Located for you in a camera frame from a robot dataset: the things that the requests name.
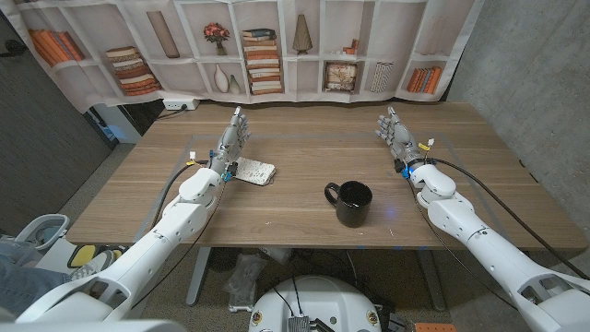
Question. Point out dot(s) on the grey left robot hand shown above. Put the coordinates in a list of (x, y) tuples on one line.
[(230, 140)]

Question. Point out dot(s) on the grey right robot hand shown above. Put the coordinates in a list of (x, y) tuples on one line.
[(403, 138)]

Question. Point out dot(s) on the black ceramic mug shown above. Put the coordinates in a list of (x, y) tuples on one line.
[(352, 203)]

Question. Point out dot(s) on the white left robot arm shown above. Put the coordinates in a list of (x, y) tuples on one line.
[(152, 240)]

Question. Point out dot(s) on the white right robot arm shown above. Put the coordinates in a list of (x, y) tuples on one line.
[(498, 258)]

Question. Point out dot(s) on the white power strip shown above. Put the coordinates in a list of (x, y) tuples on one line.
[(177, 104)]

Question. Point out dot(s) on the white cabinet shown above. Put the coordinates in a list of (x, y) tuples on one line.
[(117, 124)]

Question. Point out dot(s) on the printed bookshelf backdrop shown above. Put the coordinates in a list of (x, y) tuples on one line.
[(193, 27)]

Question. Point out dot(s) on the black round floor object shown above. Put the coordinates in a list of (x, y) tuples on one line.
[(222, 259)]

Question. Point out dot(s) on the clear plastic bag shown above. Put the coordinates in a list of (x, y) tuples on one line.
[(244, 276)]

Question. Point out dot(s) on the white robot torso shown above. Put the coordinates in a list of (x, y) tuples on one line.
[(318, 302)]

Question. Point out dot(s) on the yellow and black object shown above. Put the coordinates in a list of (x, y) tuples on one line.
[(82, 256)]

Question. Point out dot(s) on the grey sneaker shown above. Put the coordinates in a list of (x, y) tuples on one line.
[(90, 267)]

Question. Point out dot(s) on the orange object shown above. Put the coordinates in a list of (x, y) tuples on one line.
[(435, 328)]

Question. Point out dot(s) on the white plastic bin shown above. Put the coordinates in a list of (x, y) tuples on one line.
[(32, 228)]

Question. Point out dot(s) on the person in blue jeans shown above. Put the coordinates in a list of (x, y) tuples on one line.
[(23, 286)]

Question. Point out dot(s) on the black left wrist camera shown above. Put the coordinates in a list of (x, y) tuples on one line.
[(232, 168)]

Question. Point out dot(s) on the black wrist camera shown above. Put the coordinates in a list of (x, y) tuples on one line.
[(400, 166), (232, 168)]

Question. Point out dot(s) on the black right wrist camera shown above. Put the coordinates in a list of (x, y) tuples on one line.
[(400, 166)]

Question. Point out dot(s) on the black wall fixture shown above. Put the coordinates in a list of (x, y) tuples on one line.
[(13, 48)]

